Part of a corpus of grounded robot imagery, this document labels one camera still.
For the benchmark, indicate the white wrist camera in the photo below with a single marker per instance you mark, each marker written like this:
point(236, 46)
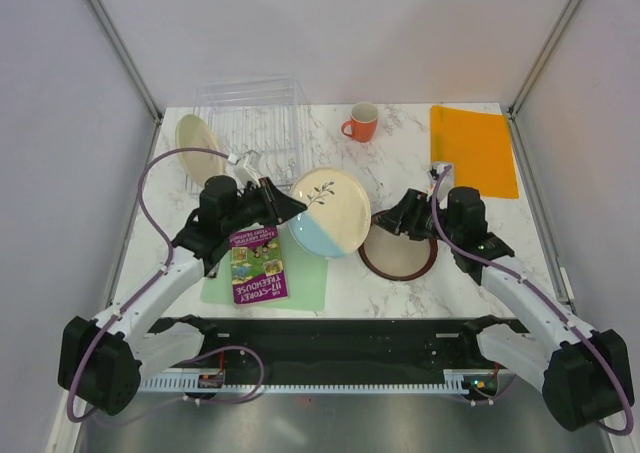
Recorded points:
point(443, 172)
point(245, 167)

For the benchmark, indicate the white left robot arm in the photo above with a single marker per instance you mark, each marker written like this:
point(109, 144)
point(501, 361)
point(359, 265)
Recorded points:
point(105, 359)

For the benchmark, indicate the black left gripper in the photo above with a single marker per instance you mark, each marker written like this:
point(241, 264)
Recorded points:
point(277, 206)

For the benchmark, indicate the dark red rimmed plate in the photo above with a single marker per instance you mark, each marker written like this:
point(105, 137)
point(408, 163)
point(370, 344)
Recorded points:
point(396, 258)

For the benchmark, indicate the blue white floral plate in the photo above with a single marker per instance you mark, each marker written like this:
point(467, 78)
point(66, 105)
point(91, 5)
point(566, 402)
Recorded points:
point(338, 213)

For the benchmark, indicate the green clipboard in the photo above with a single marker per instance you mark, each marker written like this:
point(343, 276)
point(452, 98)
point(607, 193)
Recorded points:
point(306, 279)

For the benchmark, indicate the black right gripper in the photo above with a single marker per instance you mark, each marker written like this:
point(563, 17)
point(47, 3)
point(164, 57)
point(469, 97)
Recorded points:
point(408, 211)

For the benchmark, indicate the cream green plate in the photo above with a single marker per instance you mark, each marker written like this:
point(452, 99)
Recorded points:
point(193, 132)

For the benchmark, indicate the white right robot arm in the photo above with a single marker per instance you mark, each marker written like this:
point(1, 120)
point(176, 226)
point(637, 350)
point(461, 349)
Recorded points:
point(582, 374)

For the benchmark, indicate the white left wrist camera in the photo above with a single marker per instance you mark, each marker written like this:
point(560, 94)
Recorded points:
point(245, 167)

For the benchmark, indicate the aluminium frame post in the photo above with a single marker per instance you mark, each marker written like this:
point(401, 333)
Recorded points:
point(559, 29)
point(122, 53)

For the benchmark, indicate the left aluminium frame post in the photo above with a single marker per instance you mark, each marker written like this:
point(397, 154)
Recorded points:
point(122, 53)

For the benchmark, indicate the right aluminium frame post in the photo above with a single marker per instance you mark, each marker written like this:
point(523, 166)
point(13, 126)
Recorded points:
point(559, 29)

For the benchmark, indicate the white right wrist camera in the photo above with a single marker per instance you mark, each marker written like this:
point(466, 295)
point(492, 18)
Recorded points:
point(443, 172)

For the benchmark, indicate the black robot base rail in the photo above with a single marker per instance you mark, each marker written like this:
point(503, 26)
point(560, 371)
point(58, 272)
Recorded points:
point(338, 351)

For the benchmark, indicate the orange ceramic mug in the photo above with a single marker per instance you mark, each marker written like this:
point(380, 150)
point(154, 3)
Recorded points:
point(363, 122)

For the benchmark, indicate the orange plastic folder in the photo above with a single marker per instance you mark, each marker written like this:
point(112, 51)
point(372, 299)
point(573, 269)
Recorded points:
point(478, 145)

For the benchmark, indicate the purple treehouse book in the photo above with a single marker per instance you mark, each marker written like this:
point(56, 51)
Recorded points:
point(257, 268)

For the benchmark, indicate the white slotted cable duct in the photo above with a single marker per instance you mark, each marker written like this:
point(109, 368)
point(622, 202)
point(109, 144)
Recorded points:
point(194, 382)

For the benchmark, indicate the clear wire dish rack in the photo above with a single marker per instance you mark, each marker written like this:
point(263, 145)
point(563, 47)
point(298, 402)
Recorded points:
point(261, 113)

